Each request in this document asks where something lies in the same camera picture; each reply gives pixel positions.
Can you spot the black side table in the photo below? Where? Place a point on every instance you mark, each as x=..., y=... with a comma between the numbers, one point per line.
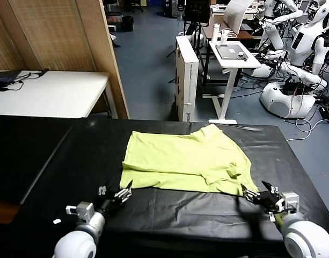
x=19, y=161

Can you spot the black waste bin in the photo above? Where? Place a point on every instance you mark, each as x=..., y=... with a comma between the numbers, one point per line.
x=128, y=23

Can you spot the white water bottle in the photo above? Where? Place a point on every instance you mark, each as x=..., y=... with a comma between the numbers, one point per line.
x=215, y=33

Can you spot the black office chair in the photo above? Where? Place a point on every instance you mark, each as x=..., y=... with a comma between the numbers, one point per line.
x=137, y=5

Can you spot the tall white cardboard box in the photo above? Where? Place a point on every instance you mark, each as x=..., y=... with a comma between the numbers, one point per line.
x=186, y=80

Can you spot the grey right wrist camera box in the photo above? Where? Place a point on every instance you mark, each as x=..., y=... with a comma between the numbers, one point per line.
x=289, y=199

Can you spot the black monitor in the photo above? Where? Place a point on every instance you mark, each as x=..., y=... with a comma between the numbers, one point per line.
x=196, y=10

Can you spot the black power strip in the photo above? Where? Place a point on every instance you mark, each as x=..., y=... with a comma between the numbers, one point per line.
x=325, y=111

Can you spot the grey closed laptop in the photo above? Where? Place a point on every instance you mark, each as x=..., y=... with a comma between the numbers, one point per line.
x=230, y=51

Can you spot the black tripod stand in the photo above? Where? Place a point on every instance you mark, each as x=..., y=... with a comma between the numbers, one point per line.
x=197, y=31

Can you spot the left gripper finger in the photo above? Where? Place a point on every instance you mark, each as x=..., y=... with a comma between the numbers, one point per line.
x=124, y=194
x=103, y=190

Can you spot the black table cover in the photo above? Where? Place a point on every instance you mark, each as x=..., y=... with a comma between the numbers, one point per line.
x=86, y=161

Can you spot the white humanoid robot with base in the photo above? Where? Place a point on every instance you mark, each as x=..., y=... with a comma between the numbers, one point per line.
x=301, y=45

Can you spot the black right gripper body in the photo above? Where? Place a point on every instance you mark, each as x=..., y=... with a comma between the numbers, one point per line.
x=269, y=200

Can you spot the white curved panel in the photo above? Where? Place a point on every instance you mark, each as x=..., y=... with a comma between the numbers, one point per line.
x=234, y=18

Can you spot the black pouch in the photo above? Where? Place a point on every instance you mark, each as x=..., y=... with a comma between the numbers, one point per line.
x=4, y=80

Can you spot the white standing desk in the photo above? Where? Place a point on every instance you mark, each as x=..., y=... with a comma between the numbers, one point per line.
x=228, y=88

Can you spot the brown wooden desk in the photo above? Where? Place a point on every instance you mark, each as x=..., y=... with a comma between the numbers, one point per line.
x=246, y=35

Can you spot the white robot with raised arm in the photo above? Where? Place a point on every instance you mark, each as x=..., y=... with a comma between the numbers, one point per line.
x=275, y=36

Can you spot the small black gadget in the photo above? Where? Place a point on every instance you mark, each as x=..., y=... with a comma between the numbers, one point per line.
x=242, y=55

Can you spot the lime green printed t-shirt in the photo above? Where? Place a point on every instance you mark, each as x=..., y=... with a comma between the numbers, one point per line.
x=180, y=161

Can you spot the white folding table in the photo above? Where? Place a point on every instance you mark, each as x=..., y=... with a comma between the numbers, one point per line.
x=59, y=94

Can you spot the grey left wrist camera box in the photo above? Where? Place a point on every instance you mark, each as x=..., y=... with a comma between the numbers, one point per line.
x=83, y=209

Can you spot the small white cup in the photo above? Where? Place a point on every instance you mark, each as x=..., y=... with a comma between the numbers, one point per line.
x=224, y=36

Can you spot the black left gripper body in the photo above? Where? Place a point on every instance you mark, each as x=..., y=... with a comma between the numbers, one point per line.
x=106, y=203

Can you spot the wooden partition screen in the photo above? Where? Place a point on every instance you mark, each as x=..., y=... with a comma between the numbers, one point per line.
x=59, y=35

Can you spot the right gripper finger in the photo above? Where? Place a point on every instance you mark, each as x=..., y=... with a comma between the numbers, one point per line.
x=251, y=196
x=273, y=189

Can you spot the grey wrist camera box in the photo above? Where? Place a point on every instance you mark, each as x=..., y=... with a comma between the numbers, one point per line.
x=289, y=199
x=83, y=209

